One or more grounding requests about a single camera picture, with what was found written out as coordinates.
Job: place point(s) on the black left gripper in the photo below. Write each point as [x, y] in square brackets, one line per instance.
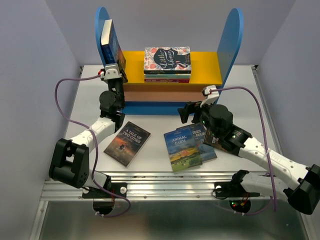
[123, 78]

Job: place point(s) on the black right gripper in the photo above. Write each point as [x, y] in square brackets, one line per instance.
[189, 108]

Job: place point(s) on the Jane Eyre blue book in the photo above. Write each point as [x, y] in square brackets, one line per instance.
[111, 50]

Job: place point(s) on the Animal Farm blue book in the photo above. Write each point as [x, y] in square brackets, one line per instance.
[182, 149]

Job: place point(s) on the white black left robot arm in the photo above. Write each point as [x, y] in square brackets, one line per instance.
[70, 162]

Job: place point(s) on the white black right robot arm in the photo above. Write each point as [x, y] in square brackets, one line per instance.
[290, 181]

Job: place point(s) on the pink red spine book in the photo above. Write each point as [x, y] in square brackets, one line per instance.
[168, 81]

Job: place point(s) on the teal spine book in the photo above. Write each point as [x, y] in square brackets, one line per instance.
[174, 75]

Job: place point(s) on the Three Days to See book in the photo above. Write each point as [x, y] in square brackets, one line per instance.
[211, 140]

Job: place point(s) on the Little Women floral book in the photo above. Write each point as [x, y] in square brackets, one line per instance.
[167, 60]

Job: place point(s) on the Nineteen Eighty-Four dark book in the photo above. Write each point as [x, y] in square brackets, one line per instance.
[207, 153]

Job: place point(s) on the blue yellow wooden bookshelf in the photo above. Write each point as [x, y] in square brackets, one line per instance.
[208, 68]

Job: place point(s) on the Tale of Two Cities book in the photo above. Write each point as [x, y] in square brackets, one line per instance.
[127, 144]

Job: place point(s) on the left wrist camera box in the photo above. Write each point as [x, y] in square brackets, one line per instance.
[109, 72]

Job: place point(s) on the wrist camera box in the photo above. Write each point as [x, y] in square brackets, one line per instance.
[109, 72]
[211, 94]

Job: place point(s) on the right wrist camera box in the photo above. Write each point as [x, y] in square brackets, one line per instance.
[211, 94]

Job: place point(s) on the aluminium mounting rail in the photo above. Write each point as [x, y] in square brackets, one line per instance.
[148, 186]

